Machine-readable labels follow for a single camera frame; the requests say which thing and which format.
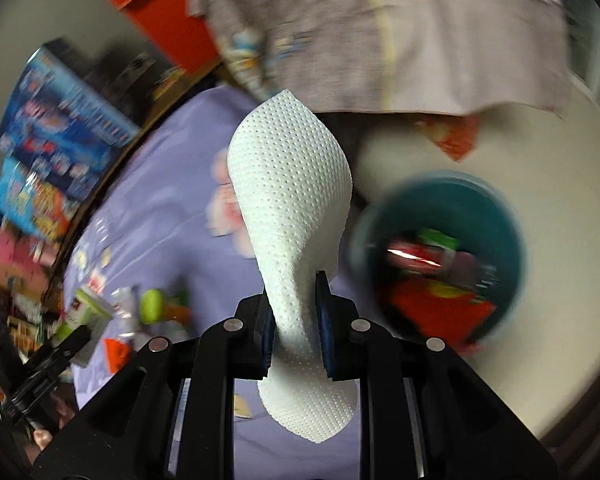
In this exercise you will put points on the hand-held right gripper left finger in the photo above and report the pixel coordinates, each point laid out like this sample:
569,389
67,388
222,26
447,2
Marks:
267,330

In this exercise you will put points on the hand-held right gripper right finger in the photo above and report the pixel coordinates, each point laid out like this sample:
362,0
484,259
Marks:
325,330

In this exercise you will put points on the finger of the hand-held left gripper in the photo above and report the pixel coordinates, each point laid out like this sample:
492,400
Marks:
62,352

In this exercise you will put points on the green top white box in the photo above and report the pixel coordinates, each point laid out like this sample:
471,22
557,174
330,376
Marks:
87,310

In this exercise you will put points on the red plastic bag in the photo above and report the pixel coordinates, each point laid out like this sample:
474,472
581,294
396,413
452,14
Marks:
429,310

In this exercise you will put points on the white paper towel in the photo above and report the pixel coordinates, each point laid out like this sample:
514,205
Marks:
290,185

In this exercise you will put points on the teal round bin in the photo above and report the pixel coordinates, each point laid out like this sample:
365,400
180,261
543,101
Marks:
499,240

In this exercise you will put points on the orange snack wrapper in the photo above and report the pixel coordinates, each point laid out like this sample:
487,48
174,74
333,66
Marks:
117,355

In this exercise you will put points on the crushed clear plastic bottle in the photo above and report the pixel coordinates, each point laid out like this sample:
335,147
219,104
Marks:
125,310

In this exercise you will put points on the light blue cartoon box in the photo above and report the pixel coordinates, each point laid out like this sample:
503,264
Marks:
35,200

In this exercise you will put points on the purple floral cloth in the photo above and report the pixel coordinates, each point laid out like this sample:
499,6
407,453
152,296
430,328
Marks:
170,200

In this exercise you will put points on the red printed packet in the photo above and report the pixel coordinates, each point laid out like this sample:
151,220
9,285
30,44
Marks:
449,135

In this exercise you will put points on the dark blue toy box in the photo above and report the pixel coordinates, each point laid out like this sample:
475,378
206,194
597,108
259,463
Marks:
65,120

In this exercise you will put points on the red cardboard box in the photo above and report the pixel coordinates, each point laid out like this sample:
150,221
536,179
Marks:
180,30

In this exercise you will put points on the grey purple printed cloth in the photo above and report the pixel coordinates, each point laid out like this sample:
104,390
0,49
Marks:
429,35

